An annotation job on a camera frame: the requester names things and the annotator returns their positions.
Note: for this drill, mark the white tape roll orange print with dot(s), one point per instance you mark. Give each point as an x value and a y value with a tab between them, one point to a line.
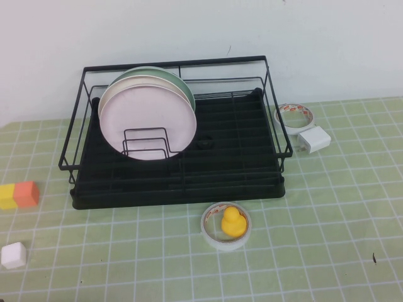
294	130

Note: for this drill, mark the translucent tape roll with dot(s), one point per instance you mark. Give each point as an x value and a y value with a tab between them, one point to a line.
220	246

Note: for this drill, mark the pink round plate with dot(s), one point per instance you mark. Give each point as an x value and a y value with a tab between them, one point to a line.
141	110

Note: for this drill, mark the green checked tablecloth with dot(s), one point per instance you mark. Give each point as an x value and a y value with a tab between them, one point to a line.
157	267

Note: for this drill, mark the white cube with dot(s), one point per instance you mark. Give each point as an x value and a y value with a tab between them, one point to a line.
12	255

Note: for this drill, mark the yellow rubber duck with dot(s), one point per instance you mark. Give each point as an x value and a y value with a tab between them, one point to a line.
233	225

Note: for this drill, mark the white power adapter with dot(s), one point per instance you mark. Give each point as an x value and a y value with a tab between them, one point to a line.
315	138

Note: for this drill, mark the green round plate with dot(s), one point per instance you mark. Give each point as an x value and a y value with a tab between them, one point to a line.
176	80

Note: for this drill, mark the yellow cube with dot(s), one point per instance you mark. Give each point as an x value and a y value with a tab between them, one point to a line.
7	199

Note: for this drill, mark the orange cube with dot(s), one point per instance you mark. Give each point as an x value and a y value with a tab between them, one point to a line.
25	195

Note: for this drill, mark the white round plate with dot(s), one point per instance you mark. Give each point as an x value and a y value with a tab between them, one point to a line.
126	82

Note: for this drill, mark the black drip tray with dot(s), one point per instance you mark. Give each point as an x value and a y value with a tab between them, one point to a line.
189	198

